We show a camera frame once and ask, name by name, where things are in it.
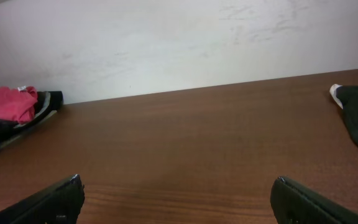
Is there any white garment under pile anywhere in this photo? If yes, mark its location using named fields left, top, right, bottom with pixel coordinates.
left=329, top=84, right=343, bottom=109

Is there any folded beige garment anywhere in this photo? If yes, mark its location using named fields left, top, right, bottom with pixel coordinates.
left=0, top=91, right=58, bottom=159

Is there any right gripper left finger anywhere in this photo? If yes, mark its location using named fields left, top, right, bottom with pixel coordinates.
left=0, top=174, right=85, bottom=224

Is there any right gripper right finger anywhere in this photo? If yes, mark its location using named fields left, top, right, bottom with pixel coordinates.
left=270, top=177, right=358, bottom=224

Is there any red orange t-shirt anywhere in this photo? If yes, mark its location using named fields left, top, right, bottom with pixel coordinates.
left=0, top=86, right=38, bottom=124

